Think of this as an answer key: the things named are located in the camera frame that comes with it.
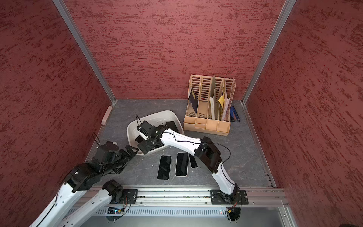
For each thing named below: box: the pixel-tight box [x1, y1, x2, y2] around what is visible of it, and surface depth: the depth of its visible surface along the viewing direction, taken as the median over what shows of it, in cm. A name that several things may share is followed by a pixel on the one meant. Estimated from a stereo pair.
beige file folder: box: [210, 96, 216, 120], surface depth 89 cm
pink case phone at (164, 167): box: [156, 155, 173, 181], surface depth 84 cm
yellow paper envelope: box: [217, 92, 225, 109], surface depth 87 cm
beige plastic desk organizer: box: [183, 74, 236, 137], surface depth 100 cm
